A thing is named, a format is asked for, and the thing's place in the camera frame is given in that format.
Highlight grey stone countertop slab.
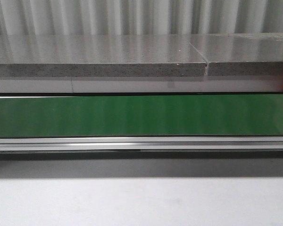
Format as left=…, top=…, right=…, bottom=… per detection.
left=0, top=35, right=206, bottom=78

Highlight green conveyor belt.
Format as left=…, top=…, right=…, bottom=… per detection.
left=0, top=94, right=283, bottom=138

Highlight white base panel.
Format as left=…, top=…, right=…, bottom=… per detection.
left=0, top=75, right=283, bottom=94

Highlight white pleated curtain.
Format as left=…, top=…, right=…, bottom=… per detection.
left=0, top=0, right=283, bottom=35

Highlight aluminium conveyor side rail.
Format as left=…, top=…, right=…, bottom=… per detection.
left=0, top=136, right=283, bottom=153

